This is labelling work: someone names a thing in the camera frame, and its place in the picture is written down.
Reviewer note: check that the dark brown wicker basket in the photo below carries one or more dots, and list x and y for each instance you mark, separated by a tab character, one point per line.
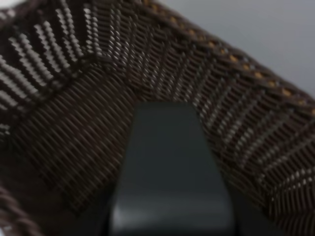
71	72

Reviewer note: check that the dark green pump bottle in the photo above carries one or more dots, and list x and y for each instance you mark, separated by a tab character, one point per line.
170	184

